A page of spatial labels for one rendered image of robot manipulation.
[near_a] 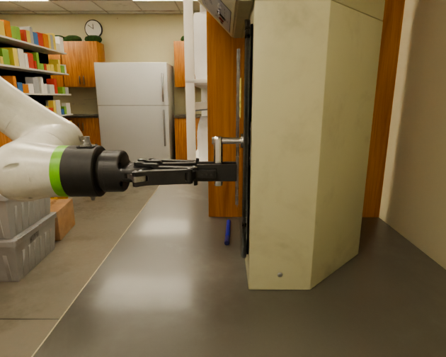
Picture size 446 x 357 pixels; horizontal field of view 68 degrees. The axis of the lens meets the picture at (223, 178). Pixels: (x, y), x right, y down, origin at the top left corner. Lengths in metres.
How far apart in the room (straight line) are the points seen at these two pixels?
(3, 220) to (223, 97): 2.06
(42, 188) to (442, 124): 0.81
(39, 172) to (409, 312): 0.64
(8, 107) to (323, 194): 0.61
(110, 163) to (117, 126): 5.12
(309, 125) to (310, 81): 0.07
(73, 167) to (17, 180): 0.09
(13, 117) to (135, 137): 4.92
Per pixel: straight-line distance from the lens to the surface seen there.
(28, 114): 0.76
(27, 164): 0.63
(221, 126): 0.90
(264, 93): 0.53
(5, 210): 2.63
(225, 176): 0.58
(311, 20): 0.55
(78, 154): 0.61
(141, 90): 5.57
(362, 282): 0.69
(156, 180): 0.55
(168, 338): 0.53
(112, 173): 0.59
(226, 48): 0.90
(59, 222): 3.36
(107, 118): 5.74
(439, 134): 0.88
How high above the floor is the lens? 1.27
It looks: 14 degrees down
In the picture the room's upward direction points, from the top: straight up
